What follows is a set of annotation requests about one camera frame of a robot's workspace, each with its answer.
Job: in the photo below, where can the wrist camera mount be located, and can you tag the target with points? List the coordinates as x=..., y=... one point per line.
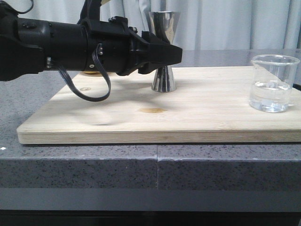
x=91, y=10

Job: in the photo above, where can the grey curtain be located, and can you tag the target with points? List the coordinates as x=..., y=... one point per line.
x=219, y=24

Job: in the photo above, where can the clear glass beaker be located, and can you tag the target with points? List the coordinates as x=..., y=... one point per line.
x=273, y=77

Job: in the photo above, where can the steel double jigger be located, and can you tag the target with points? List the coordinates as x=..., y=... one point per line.
x=163, y=24

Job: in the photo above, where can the yellow lemon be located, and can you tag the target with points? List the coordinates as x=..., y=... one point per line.
x=91, y=72

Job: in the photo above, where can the wooden cutting board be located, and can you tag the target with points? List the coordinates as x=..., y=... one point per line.
x=210, y=105

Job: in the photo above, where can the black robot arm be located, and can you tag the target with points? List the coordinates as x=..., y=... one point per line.
x=29, y=46

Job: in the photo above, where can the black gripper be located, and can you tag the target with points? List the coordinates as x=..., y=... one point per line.
x=122, y=51

